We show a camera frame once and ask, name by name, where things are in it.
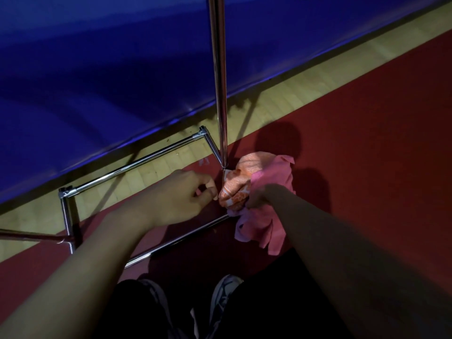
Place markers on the pink towel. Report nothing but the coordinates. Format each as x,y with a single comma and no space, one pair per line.
261,225

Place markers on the person's grey shoe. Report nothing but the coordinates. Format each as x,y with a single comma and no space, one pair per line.
157,296
224,293

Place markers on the person's right forearm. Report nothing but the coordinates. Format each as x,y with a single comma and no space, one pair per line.
346,264

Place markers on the person's left grey shoe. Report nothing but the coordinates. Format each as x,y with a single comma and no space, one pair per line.
157,296

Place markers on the person's right grey shoe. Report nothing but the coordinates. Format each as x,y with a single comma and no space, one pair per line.
224,293

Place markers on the person's left hand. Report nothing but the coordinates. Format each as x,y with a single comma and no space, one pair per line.
176,197

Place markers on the person's right hand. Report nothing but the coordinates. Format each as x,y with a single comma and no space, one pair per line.
263,194

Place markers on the metal drying rack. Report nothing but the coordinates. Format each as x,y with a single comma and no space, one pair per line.
219,67

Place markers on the orange patterned towel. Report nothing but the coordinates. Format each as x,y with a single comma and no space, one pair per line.
234,183

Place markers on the person's black trousers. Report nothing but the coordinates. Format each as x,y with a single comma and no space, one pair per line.
275,300

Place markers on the person's left forearm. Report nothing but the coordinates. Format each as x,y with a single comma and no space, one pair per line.
77,275

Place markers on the blue banner with white print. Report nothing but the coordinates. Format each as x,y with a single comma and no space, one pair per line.
106,67

